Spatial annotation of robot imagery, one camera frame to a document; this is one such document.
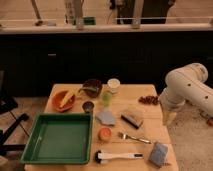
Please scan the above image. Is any black tan eraser block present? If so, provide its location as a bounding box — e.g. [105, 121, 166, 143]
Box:
[121, 109, 143, 129]

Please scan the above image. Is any white dish brush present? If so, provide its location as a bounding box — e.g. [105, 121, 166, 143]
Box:
[94, 150, 143, 164]

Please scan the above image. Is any white cup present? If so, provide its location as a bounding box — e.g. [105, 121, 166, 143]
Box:
[107, 78, 120, 94]

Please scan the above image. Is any blue sponge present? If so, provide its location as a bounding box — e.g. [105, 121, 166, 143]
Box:
[149, 142, 168, 167]

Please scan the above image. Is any green cup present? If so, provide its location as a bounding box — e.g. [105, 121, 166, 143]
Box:
[101, 91, 112, 107]

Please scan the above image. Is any yellow banana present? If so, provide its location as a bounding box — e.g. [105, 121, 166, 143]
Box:
[60, 90, 79, 108]

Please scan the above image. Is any dark brown bowl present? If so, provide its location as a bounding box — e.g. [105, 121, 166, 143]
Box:
[83, 79, 102, 98]

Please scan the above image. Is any silver fork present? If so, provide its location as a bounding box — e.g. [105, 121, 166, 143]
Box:
[118, 132, 152, 144]

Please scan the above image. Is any orange bowl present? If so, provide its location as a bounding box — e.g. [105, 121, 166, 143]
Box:
[52, 90, 75, 112]

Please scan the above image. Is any red grape bunch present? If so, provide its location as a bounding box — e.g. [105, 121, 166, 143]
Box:
[139, 95, 159, 105]

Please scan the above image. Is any small dark tin can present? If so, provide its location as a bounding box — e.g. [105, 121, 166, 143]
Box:
[82, 101, 94, 114]

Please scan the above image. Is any black office chair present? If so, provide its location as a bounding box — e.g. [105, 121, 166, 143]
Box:
[0, 69, 30, 158]

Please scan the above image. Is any orange fruit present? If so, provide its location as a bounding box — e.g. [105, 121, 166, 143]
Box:
[98, 127, 112, 142]

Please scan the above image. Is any light blue cloth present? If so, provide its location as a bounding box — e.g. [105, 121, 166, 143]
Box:
[96, 111, 116, 126]

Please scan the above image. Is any green plastic tray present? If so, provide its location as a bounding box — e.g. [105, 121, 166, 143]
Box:
[21, 114, 93, 165]

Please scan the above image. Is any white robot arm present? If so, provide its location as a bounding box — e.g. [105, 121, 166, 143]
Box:
[159, 63, 213, 125]

